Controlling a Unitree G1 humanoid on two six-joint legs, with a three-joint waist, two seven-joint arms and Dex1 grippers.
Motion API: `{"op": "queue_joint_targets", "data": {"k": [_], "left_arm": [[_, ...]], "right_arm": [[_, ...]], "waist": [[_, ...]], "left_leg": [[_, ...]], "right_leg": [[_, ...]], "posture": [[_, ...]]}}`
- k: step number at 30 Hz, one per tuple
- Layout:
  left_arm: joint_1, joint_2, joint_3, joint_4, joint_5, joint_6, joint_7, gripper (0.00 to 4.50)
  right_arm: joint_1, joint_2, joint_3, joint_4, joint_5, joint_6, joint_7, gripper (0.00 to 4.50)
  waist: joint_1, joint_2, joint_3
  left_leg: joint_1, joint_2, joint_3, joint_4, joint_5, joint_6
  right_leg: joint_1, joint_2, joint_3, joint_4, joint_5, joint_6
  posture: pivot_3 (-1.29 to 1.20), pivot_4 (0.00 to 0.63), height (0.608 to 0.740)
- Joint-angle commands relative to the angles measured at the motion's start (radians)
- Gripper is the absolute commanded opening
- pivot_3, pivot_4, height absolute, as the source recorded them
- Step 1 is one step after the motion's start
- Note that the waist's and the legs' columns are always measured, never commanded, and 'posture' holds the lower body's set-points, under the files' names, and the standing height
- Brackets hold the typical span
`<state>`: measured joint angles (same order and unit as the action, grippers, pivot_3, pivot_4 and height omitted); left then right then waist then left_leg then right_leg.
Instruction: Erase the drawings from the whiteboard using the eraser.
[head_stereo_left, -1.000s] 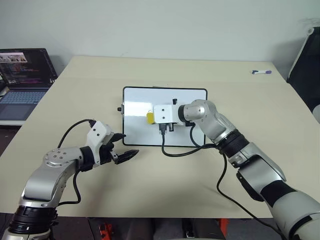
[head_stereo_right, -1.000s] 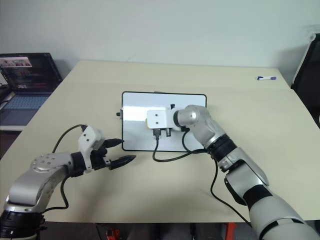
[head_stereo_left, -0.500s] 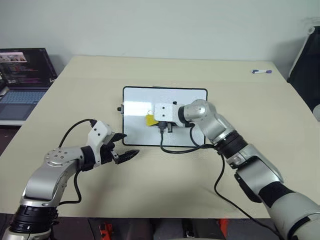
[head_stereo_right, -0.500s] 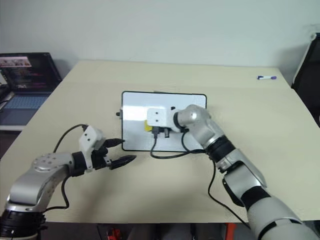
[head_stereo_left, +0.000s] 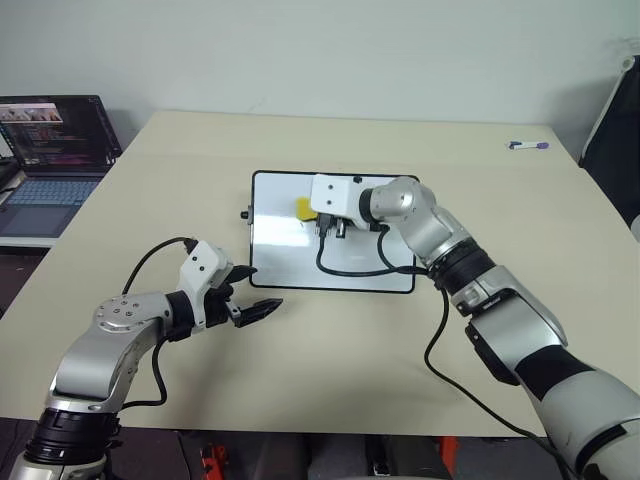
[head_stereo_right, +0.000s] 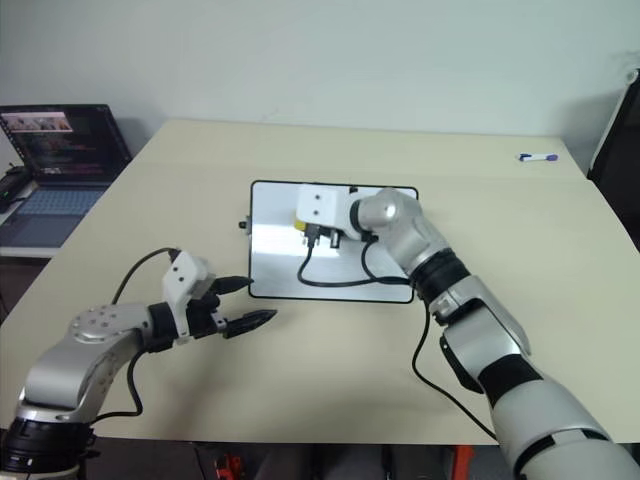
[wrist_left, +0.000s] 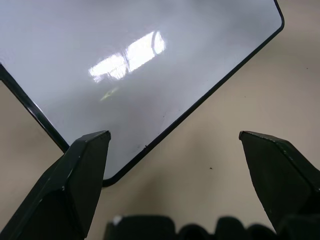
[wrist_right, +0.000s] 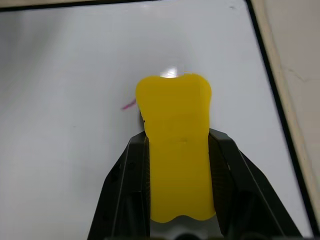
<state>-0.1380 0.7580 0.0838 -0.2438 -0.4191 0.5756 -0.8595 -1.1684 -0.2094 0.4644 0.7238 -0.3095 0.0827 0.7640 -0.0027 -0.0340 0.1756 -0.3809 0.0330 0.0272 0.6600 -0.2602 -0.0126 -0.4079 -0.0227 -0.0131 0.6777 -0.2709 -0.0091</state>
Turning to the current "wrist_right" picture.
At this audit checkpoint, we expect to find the yellow whiteboard eraser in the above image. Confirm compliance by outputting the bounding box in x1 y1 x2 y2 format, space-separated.
135 72 217 224

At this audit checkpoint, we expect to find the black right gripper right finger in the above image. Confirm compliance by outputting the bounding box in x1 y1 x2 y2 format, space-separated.
207 127 304 238

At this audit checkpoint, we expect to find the pink marker drawing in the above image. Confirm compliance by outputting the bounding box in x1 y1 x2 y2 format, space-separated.
121 99 137 111

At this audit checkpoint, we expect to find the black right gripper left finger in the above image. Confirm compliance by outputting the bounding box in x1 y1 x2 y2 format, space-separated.
87 132 151 240

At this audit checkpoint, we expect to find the black-framed whiteboard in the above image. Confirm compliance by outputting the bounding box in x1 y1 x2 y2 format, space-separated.
0 0 320 240

